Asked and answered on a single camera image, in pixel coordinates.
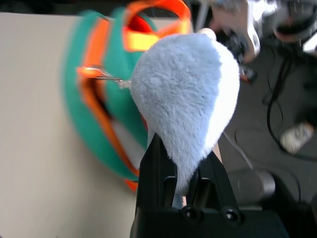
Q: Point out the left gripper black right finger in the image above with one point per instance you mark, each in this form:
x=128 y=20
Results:
x=213 y=188

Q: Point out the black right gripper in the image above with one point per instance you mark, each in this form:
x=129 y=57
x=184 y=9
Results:
x=240 y=54

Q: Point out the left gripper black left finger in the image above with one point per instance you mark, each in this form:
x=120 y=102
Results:
x=156 y=178

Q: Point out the teal and orange backpack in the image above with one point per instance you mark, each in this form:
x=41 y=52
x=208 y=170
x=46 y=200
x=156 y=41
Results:
x=73 y=104

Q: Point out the dark robot right leg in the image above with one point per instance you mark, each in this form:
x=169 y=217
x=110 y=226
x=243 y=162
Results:
x=252 y=184

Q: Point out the white speckled shoe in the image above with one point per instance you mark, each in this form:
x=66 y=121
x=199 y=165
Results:
x=296 y=138

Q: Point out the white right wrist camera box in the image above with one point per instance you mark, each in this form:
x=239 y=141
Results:
x=240 y=17

